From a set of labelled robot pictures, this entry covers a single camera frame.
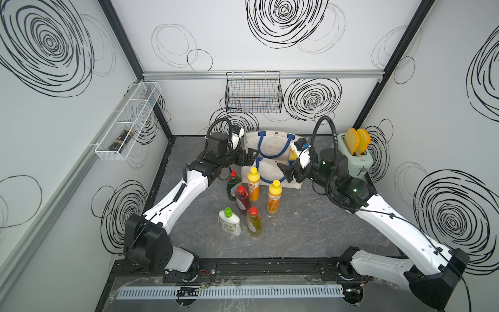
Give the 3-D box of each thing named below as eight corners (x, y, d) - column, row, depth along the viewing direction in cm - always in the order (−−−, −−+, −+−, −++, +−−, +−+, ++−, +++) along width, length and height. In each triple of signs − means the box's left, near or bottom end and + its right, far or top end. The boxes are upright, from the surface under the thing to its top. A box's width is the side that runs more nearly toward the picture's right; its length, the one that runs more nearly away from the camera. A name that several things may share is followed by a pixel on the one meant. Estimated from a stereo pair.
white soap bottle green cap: (221, 231, 85) (215, 214, 70) (225, 223, 87) (219, 205, 72) (239, 236, 83) (236, 220, 69) (241, 228, 86) (239, 210, 71)
